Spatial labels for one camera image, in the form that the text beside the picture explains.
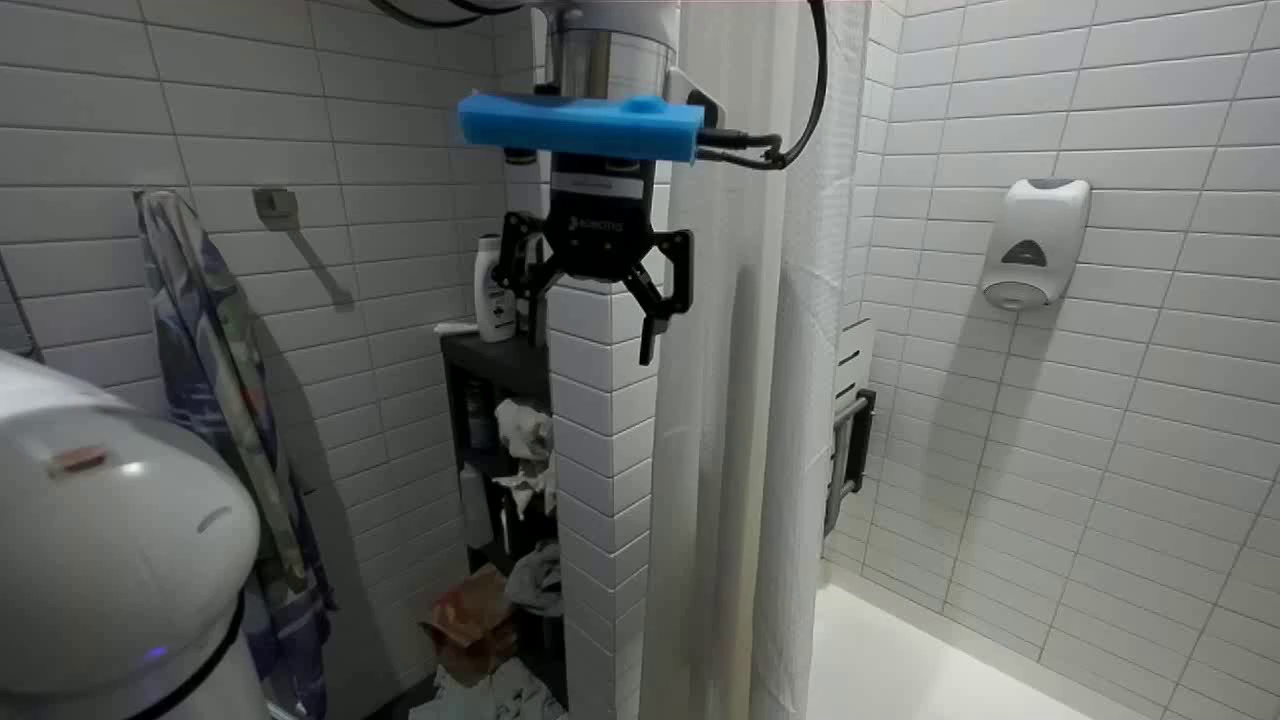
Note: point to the blue patterned towel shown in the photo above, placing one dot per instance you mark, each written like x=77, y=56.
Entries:
x=227, y=403

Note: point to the white bathtub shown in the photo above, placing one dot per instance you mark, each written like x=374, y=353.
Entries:
x=887, y=665

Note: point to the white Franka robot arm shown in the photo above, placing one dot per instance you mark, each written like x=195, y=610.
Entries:
x=107, y=560

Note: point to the speckled floor mat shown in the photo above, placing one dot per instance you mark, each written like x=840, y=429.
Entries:
x=502, y=693

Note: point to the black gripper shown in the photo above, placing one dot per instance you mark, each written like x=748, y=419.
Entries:
x=601, y=212

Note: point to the black rectangular panel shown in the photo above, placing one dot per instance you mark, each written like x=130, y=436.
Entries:
x=849, y=460

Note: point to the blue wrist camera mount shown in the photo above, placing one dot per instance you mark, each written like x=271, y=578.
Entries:
x=583, y=126

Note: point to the crumpled white cloth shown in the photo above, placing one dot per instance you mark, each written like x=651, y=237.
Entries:
x=526, y=434

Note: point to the white shower curtain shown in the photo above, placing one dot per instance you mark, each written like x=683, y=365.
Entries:
x=744, y=403

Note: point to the white wall soap dispenser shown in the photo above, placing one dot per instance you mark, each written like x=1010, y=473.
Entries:
x=1033, y=242

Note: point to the black shelf unit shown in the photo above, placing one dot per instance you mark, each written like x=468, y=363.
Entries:
x=492, y=363

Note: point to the metal towel bar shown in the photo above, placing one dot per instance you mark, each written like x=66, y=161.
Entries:
x=301, y=247

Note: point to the small white bottle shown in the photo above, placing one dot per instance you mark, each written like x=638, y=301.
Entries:
x=477, y=505

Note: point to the brown cardboard box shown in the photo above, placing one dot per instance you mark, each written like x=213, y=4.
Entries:
x=468, y=623

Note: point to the dark bin with plastic bag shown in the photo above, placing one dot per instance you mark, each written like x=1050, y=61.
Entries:
x=538, y=595

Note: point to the white soap dish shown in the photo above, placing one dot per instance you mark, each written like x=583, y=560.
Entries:
x=454, y=329

